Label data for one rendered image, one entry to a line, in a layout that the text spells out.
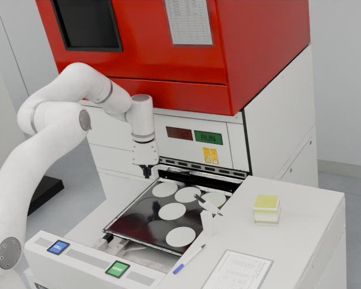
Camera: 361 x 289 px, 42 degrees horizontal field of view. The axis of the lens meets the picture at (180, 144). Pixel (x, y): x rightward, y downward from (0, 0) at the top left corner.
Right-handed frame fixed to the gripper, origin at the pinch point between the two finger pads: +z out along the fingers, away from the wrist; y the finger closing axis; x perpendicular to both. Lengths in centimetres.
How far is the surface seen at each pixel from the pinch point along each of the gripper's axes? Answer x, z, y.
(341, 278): -27, 25, 71
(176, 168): 8.2, 3.3, 10.3
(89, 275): -50, 4, -10
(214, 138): -0.1, -15.4, 25.9
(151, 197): -4.8, 8.3, 1.8
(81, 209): 118, 110, -77
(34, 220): 110, 115, -111
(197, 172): 3.5, 1.8, 19.2
